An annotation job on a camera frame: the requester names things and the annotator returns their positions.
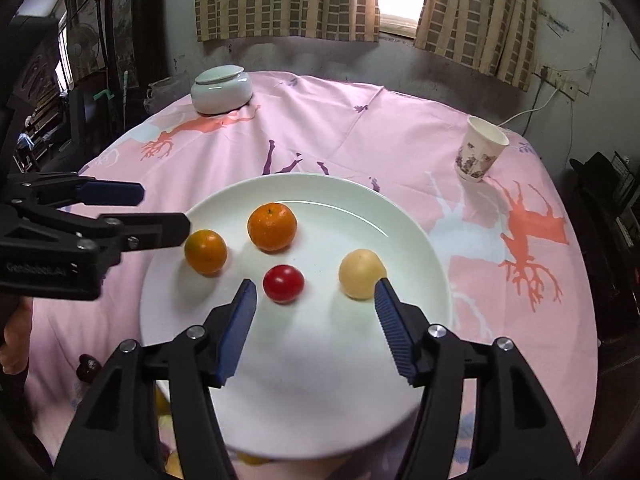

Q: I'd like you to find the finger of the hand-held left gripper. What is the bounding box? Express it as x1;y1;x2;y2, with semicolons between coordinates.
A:
7;172;146;209
15;204;192;252

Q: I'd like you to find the white round plate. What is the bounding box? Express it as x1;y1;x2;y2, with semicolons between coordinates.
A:
139;173;455;461

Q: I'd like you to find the person's left hand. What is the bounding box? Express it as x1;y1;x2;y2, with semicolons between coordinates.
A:
0;301;34;375

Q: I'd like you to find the black hat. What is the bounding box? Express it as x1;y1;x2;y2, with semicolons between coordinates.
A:
570;151;627;196

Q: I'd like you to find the pale yellow round fruit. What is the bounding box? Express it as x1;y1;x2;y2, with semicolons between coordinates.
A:
338;249;388;301

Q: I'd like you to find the printed paper cup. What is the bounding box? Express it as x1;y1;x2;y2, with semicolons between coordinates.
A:
454;115;510;183

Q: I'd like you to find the white power cable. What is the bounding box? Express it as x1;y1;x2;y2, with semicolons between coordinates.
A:
497;85;560;131

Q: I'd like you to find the dark framed picture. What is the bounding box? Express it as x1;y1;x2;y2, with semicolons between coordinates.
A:
106;0;140;63

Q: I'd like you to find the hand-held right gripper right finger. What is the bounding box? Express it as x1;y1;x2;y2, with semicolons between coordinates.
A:
374;278;583;480

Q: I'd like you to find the red cherry tomato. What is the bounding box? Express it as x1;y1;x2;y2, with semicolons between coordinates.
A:
262;264;305;305

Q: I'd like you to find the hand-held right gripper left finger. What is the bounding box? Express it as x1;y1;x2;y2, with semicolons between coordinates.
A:
54;279;258;480

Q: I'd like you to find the white power strip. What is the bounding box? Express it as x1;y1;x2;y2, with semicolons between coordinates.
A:
540;66;581;101

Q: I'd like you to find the pink printed tablecloth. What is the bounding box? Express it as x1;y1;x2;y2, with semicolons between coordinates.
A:
25;70;598;480

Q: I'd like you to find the small orange-yellow citrus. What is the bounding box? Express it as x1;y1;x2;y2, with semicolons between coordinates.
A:
184;229;228;276

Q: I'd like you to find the white lidded ceramic jar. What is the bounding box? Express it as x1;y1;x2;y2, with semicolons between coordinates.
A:
190;63;253;116

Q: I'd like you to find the standing electric fan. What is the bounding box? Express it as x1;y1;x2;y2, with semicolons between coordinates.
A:
67;22;102;77

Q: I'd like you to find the large orange mandarin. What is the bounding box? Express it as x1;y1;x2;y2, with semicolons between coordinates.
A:
247;202;298;253

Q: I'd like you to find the clear plastic container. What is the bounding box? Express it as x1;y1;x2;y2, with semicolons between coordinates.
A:
145;76;194;114

